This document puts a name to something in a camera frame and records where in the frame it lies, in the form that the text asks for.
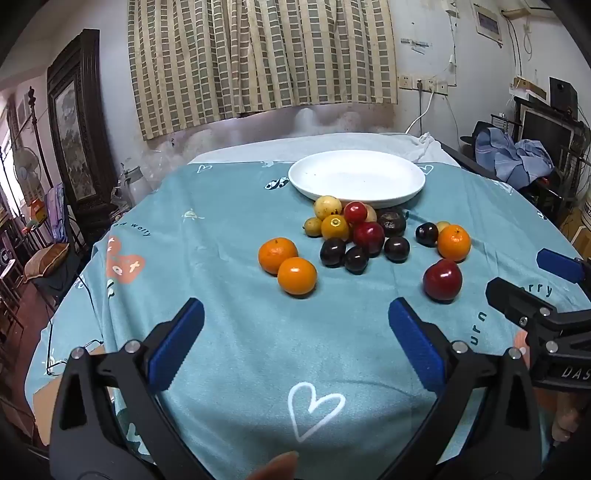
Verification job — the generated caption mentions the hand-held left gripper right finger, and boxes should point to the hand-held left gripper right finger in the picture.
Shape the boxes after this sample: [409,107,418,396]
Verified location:
[388,296,543,480]

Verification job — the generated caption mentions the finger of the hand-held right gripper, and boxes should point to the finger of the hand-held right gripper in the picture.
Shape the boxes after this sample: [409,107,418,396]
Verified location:
[486,277,591,344]
[536,248,591,296]

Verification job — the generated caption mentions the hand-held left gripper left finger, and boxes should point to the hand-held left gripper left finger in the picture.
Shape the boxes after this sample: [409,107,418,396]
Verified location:
[48,298,213,480]

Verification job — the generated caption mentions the large red apple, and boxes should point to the large red apple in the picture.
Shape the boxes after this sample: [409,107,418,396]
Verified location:
[423,259,463,302]

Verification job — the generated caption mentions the large orange tangerine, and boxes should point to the large orange tangerine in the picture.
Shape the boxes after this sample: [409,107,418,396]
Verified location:
[437,225,472,261]
[277,257,318,296]
[258,237,299,275]

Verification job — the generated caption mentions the dark purple plum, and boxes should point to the dark purple plum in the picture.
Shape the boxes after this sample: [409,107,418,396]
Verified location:
[415,222,439,247]
[344,246,369,274]
[320,238,347,267]
[384,236,411,263]

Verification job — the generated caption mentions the medium red plum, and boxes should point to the medium red plum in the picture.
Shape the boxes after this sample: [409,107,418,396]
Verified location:
[353,222,386,254]

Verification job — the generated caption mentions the small orange tangerine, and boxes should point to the small orange tangerine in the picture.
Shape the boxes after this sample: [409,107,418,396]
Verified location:
[321,215,350,241]

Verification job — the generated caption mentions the white oval plate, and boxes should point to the white oval plate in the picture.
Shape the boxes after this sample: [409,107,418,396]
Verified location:
[288,150,426,206]

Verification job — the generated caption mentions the person's right hand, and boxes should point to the person's right hand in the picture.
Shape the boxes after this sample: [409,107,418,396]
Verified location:
[551,391,586,445]

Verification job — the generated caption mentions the person's left hand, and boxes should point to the person's left hand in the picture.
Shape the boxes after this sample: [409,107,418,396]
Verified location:
[247,451,300,480]

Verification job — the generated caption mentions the blue cloth pile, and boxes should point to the blue cloth pile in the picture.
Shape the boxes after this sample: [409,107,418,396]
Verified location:
[475,127,555,190]

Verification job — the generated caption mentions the thin framed eyeglasses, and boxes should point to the thin framed eyeglasses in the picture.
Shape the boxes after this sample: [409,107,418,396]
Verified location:
[46,339,105,377]

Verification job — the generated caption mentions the wrinkled dark passion fruit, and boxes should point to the wrinkled dark passion fruit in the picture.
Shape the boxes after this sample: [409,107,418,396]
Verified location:
[378,210,407,238]

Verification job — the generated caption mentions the black monitor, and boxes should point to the black monitor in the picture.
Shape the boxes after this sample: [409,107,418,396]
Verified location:
[519,108,575,167]

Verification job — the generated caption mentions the black hat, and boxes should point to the black hat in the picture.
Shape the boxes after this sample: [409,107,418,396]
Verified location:
[460,121,495,158]

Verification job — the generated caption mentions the tan seat cushion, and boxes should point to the tan seat cushion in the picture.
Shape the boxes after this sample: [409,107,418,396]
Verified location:
[23,244,70,280]

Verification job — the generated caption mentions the clear glass kettle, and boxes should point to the clear glass kettle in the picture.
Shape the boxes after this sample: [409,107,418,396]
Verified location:
[113,165,151,210]

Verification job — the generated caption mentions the black speaker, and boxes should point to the black speaker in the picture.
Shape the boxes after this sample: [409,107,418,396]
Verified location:
[549,77,579,112]

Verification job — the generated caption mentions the purple hanging cloth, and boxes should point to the purple hanging cloth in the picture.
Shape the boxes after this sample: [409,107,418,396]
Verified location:
[46,184,68,241]

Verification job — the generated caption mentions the flat cardboard box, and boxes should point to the flat cardboard box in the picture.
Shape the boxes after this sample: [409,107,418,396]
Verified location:
[512,76,548,100]

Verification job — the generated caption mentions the white standing fan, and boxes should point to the white standing fan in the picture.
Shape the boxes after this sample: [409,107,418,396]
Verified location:
[13,147,42,195]

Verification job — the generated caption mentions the dark wooden framed picture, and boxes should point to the dark wooden framed picture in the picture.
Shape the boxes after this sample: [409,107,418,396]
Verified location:
[46,28,122,232]

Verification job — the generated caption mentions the white electrical panel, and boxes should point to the white electrical panel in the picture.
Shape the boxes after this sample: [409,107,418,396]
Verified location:
[475,7,504,47]

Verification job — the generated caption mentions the dark wooden coat stand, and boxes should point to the dark wooden coat stand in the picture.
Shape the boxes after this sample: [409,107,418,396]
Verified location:
[25,86,54,185]

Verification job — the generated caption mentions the checked beige curtain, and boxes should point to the checked beige curtain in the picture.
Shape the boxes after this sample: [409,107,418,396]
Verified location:
[127,0,399,141]

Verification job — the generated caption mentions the white power cable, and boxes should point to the white power cable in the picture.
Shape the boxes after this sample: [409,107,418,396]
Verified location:
[404,90,435,136]

